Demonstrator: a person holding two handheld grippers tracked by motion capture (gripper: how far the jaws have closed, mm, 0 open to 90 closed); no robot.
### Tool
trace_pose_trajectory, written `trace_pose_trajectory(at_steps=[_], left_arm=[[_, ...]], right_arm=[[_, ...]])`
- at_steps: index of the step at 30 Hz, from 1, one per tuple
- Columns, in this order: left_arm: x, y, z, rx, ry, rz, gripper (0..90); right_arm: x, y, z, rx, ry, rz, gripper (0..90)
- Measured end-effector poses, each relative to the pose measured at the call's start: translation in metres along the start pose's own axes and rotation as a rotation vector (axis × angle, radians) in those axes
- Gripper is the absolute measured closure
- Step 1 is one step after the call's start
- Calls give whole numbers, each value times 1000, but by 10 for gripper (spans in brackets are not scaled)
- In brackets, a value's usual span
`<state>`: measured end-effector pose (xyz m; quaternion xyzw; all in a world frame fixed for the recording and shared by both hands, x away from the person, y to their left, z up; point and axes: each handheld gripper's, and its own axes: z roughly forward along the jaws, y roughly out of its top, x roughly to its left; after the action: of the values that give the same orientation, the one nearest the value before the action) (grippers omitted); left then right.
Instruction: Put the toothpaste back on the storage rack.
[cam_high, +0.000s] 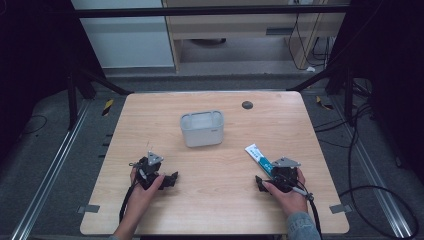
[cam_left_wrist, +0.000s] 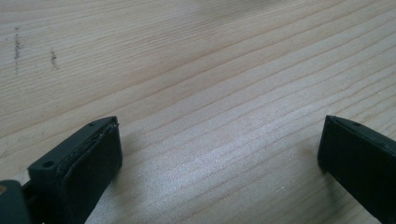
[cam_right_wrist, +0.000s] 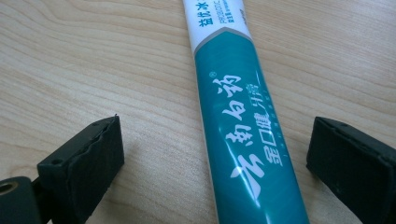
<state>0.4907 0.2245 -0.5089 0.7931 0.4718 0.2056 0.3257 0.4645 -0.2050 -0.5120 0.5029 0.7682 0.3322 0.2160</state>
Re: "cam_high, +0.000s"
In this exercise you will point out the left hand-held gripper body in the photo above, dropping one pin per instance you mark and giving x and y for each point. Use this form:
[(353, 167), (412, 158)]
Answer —
[(148, 170)]

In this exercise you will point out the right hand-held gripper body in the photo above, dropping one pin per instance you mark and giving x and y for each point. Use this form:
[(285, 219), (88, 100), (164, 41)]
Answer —
[(285, 175)]

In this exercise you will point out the white and blue toothpaste tube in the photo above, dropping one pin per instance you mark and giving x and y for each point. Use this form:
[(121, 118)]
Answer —
[(258, 156)]

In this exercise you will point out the white plastic basket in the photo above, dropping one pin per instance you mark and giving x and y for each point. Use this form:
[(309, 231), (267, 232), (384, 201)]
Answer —
[(202, 129)]

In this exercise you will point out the person's left hand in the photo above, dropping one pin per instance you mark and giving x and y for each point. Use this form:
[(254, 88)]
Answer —
[(143, 196)]

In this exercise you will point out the person's right hand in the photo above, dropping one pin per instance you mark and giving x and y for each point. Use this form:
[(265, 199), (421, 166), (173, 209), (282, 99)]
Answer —
[(290, 200)]

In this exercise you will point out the yellow black striped tape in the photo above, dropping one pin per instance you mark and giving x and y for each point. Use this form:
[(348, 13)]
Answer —
[(323, 104), (107, 107)]

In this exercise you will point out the grey round table grommet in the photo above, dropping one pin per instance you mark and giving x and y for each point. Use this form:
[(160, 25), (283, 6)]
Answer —
[(247, 105)]

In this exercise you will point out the black metal stand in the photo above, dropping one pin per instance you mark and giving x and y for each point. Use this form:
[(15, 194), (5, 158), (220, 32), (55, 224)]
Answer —
[(75, 96), (346, 86)]

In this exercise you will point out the white cabinet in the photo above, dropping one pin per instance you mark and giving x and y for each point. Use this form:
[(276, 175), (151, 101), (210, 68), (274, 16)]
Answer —
[(126, 40)]

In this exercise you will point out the light wooden cabinet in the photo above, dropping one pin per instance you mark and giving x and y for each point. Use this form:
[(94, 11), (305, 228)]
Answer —
[(233, 30)]

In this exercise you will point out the grey metal table bracket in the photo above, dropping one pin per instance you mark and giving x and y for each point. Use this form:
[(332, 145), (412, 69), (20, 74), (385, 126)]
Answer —
[(340, 208), (88, 209)]

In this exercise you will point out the aluminium floor rail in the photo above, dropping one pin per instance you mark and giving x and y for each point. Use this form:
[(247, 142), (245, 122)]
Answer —
[(50, 170), (370, 166)]

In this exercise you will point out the black horizontal frame bar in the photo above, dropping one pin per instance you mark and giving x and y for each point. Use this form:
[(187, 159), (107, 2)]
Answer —
[(200, 11)]

